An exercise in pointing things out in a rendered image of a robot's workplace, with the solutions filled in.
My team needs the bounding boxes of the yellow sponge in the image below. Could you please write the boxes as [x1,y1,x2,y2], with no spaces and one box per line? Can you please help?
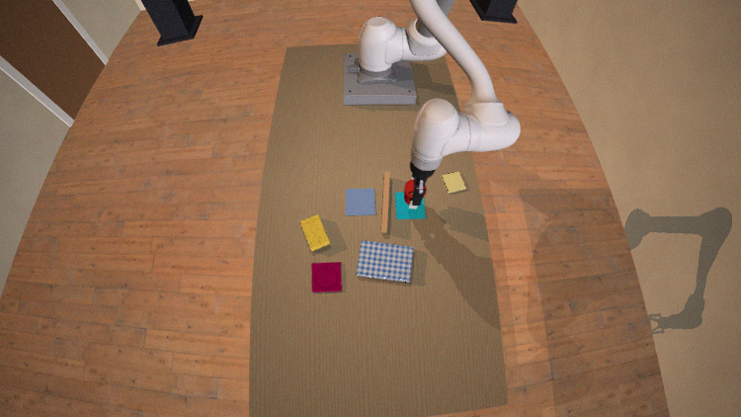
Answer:
[300,214,330,251]

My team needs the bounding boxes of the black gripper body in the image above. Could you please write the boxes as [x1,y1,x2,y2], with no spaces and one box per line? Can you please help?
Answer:
[410,163,436,185]

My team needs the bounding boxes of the red cup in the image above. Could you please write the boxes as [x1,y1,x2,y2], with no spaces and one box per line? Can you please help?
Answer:
[404,179,427,205]

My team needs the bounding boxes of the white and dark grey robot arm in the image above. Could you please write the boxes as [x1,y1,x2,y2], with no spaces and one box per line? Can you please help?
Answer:
[347,0,521,171]

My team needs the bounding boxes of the dark red square coaster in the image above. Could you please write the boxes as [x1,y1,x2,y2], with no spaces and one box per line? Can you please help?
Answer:
[311,262,342,292]

